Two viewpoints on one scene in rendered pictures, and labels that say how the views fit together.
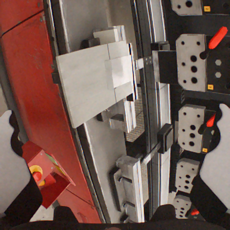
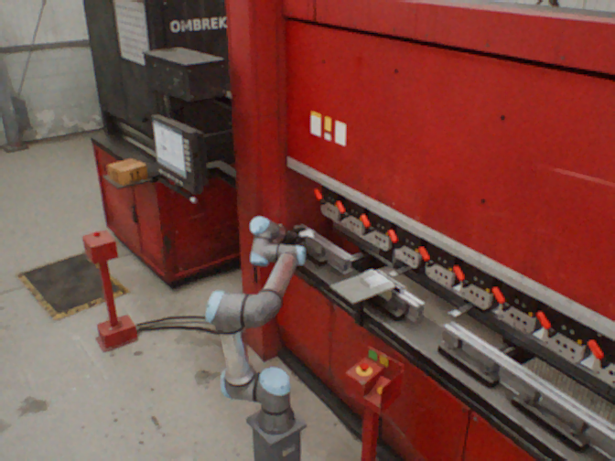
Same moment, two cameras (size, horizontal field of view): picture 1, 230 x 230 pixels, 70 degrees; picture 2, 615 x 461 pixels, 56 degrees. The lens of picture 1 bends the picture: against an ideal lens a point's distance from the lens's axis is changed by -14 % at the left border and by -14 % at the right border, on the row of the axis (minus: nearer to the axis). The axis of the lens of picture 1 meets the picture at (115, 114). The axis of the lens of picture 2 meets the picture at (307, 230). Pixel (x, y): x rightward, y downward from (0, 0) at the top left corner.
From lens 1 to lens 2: 2.59 m
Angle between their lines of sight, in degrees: 73
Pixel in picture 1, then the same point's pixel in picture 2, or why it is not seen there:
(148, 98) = (446, 294)
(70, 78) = (340, 289)
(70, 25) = not seen: hidden behind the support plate
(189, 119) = (400, 253)
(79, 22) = not seen: hidden behind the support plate
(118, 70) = (372, 281)
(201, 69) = (380, 235)
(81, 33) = not seen: hidden behind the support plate
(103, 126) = (405, 323)
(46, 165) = (374, 365)
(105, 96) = (369, 291)
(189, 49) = (372, 237)
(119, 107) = (400, 301)
